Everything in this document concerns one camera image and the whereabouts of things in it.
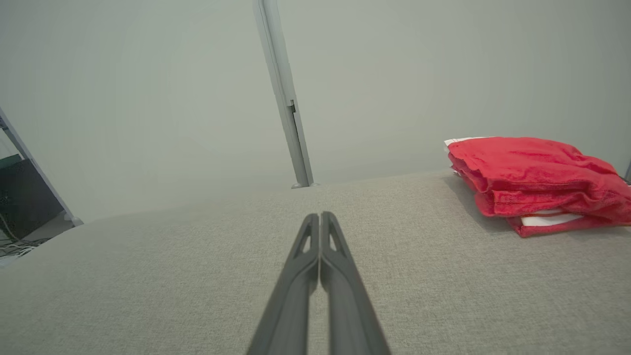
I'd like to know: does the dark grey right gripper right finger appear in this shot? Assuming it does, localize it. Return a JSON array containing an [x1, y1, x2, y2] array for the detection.
[[319, 211, 391, 355]]

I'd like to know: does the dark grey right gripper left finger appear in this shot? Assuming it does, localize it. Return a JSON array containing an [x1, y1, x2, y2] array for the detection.
[[246, 213, 319, 355]]

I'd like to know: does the red jersey with black lettering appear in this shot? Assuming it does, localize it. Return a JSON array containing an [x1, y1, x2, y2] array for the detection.
[[443, 136, 631, 239]]

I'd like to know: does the dark cabinet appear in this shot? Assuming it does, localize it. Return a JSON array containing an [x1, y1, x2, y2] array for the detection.
[[0, 153, 65, 242]]

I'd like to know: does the grey double partition post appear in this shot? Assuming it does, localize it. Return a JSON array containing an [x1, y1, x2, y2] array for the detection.
[[252, 0, 319, 189]]

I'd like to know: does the bundle of floor cables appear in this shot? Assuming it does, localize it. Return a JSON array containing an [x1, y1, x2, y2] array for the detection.
[[0, 236, 51, 258]]

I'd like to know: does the slanted grey partition edge post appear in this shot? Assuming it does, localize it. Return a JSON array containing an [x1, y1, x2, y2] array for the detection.
[[0, 107, 84, 227]]

